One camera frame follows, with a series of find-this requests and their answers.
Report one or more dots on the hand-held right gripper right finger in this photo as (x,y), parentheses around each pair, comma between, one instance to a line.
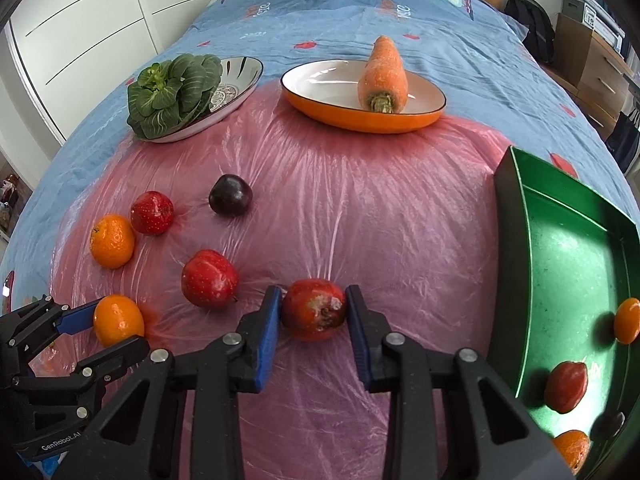
(360,340)

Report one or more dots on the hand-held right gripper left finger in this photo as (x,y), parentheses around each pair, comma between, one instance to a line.
(267,340)

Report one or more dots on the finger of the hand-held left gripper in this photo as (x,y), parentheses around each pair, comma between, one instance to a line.
(120,357)
(80,319)

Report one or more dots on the orange mandarin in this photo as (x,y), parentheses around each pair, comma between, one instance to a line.
(627,320)
(120,321)
(112,241)
(570,452)

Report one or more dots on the red apple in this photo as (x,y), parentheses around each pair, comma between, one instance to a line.
(209,279)
(314,310)

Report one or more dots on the dark purple plum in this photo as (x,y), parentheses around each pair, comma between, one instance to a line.
(230,195)
(611,422)

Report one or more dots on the green tray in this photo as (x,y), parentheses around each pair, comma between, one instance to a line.
(560,260)

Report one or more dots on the pink plastic sheet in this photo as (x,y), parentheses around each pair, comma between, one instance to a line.
(375,210)

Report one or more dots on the dark green leafy rosette vegetable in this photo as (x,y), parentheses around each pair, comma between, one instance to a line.
(170,92)

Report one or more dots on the patterned white plate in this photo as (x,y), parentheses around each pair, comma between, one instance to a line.
(235,85)

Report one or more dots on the orange oval dish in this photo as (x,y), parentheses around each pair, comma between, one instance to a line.
(320,80)

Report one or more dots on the carrot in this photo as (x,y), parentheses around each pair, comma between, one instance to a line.
(382,75)

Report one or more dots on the white wardrobe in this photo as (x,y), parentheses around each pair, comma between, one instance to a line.
(75,20)

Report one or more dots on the dark blue tote bag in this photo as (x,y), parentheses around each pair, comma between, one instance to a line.
(625,140)

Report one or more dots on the wooden drawer chest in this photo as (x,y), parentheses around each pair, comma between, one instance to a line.
(590,70)

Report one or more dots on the black backpack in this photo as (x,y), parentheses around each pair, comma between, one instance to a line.
(530,20)

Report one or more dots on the white grey printer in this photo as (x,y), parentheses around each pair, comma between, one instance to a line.
(595,15)

